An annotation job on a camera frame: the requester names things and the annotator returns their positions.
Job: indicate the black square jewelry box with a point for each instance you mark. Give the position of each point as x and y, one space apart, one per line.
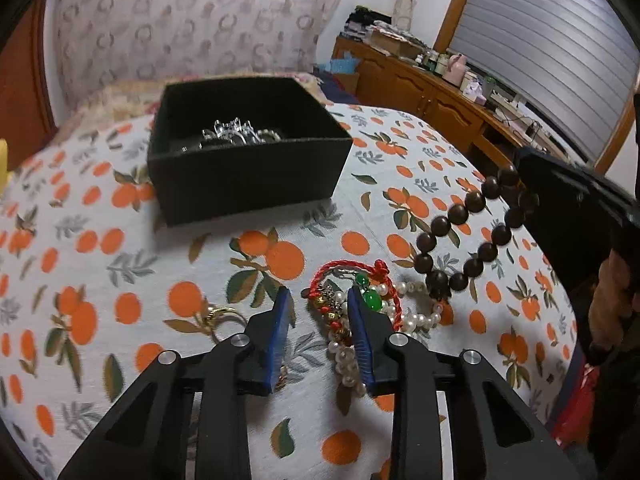
194 181

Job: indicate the pink tissue box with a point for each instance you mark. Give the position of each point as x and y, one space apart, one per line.
473 92

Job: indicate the pink thermos jug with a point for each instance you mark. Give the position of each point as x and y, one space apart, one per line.
456 69

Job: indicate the brown louvered wardrobe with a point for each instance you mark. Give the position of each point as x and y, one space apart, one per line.
27 122

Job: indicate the blue gift bag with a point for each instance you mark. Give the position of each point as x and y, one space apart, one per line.
344 66

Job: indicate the gold hoop rings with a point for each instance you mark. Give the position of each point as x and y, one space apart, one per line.
220 317

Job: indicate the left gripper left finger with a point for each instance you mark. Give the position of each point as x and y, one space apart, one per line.
145 433

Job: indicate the sheer circle pattern curtain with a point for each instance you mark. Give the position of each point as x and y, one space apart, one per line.
101 42

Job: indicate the cardboard box on sideboard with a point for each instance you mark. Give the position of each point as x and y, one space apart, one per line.
395 45

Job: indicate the window roller blind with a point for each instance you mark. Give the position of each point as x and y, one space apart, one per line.
572 59

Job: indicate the orange print tablecloth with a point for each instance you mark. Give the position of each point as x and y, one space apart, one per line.
94 286

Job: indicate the yellow plush toy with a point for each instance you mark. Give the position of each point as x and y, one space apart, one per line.
5 173

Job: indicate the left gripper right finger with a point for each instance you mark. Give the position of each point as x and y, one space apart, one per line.
493 434

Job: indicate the silver jewelry in box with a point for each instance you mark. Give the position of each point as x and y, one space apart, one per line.
235 133

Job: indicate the wooden sideboard cabinet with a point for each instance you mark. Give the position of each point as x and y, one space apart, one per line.
388 82

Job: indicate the person right hand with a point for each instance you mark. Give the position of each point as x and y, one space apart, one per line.
612 303

